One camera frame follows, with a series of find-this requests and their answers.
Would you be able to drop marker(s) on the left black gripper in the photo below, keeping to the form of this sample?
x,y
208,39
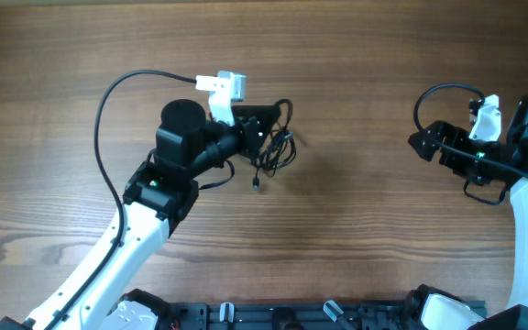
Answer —
x,y
252,131

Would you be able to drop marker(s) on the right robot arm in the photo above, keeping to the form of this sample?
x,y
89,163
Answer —
x,y
479,157

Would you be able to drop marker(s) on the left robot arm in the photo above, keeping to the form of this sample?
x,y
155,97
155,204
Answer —
x,y
158,196

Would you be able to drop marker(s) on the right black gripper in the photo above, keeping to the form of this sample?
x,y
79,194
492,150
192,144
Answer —
x,y
454,135

